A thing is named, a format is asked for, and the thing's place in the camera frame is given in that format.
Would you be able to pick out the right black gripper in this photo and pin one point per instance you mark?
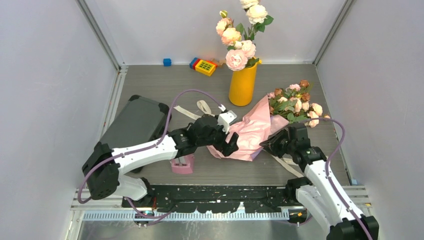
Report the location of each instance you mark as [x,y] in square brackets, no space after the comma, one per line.
[271,145]

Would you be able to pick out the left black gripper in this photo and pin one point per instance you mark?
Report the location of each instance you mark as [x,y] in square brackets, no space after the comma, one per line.
[227,148]

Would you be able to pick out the pink flower bouquet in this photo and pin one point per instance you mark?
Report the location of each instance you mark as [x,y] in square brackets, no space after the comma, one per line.
[272,113]

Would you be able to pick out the beige ribbon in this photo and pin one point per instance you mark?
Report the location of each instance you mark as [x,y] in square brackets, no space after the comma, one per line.
[203,109]

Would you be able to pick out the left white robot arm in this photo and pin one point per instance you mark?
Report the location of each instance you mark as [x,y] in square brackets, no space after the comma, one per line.
[105,171]

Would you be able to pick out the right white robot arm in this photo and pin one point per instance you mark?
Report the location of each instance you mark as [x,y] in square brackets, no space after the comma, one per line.
[319,190]

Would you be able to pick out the yellow vase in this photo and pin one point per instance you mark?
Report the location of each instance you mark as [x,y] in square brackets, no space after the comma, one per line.
[242,85]

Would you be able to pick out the peach roses in vase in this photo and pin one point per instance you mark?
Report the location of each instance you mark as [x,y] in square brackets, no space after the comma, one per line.
[239,39]

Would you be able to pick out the pink toy toaster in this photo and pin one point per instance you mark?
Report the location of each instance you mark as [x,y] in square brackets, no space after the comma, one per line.
[183,165]

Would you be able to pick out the yellow toy block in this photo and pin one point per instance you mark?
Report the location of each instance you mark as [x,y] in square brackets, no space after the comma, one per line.
[205,67]

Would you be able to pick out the black hard case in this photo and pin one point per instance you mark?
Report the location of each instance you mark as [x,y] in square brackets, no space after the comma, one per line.
[140,121]

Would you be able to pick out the blue cube block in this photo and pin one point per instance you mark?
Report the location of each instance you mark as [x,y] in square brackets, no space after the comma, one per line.
[167,62]

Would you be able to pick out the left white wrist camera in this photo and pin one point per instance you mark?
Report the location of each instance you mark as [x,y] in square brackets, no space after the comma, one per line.
[226,118]

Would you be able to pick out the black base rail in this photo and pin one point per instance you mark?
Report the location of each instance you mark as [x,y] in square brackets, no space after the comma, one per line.
[217,199]

